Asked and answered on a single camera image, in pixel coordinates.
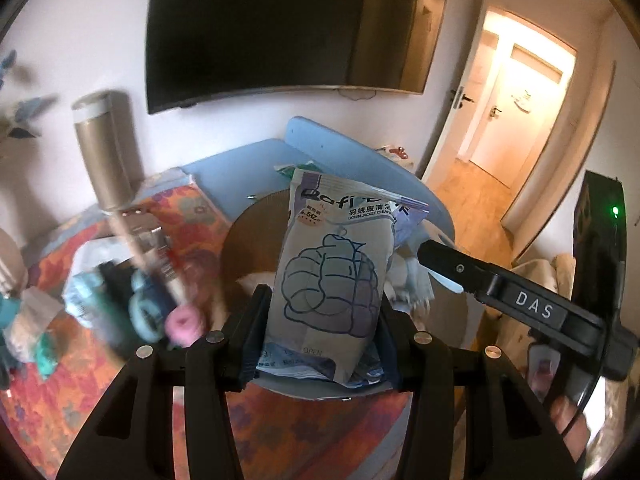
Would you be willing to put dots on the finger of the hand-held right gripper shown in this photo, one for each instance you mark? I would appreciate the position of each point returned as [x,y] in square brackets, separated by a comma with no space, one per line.
[450,262]

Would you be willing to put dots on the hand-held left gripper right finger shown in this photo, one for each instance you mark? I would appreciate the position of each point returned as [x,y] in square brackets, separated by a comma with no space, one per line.
[390,350]

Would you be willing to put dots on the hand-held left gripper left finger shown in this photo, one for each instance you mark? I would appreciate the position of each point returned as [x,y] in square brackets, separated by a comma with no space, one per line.
[255,330]

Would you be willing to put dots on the brown round cardboard bin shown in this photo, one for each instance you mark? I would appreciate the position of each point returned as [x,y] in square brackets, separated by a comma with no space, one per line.
[250,240]

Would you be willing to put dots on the white cleaner refill packet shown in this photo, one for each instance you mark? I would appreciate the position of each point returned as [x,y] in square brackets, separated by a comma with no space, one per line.
[325,270]

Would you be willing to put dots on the person's right hand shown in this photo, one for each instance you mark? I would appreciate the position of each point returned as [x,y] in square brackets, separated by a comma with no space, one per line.
[567,420]

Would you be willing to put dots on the pink fuzzy scrunchie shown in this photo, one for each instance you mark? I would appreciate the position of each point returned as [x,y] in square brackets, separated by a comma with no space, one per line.
[185,325]

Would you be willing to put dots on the teal fuzzy scrunchie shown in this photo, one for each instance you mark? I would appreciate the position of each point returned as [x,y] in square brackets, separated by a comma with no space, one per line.
[147,312]

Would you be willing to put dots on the black cloth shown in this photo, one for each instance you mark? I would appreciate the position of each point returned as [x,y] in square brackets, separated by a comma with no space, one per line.
[120,285]

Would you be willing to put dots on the white door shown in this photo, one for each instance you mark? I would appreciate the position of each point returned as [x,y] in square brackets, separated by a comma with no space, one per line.
[455,85]
[525,110]

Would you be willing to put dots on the green packet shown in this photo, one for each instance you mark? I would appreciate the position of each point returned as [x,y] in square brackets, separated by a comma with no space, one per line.
[300,170]

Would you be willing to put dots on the floral orange blanket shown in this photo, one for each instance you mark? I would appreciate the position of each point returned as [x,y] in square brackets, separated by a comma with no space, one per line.
[75,410]

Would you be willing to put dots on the teal fuzzy cloth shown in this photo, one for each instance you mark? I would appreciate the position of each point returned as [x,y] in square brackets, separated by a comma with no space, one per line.
[35,340]

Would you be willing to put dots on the gold thermos bottle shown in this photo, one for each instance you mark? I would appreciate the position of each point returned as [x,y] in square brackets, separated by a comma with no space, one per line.
[105,160]

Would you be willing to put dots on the artificial blue flowers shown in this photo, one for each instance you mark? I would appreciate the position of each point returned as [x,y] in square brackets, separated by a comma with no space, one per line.
[25,110]

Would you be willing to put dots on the black wall television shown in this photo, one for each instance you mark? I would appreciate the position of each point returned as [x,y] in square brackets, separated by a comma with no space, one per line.
[300,25]

